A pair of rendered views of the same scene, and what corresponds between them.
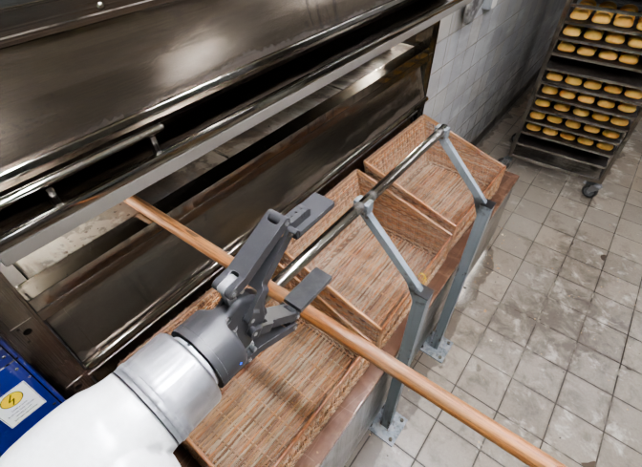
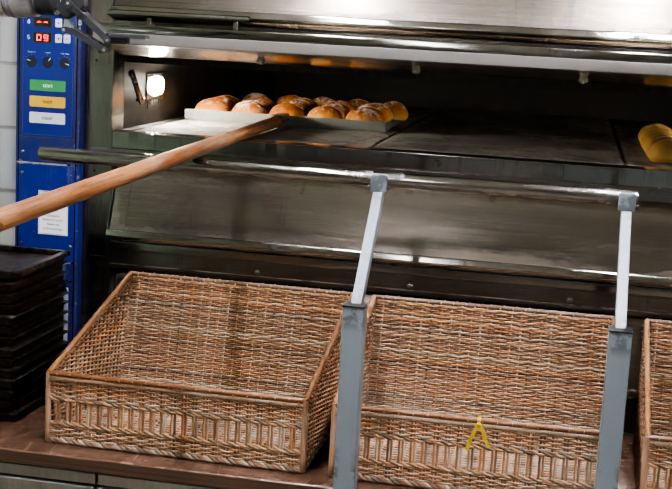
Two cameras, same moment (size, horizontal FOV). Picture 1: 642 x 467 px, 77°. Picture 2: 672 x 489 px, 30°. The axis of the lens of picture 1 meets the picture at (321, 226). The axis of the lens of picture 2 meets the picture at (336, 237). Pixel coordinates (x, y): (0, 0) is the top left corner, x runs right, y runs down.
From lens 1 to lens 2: 2.34 m
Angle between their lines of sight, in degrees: 64
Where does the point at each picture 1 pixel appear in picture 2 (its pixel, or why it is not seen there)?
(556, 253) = not seen: outside the picture
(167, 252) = (240, 195)
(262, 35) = (427, 5)
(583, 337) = not seen: outside the picture
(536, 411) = not seen: outside the picture
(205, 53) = not seen: outside the picture
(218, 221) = (313, 206)
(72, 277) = (148, 137)
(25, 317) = (104, 145)
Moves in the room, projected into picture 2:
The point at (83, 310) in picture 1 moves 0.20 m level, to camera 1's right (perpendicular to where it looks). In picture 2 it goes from (142, 187) to (170, 199)
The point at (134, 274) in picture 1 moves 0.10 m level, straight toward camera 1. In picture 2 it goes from (198, 190) to (174, 195)
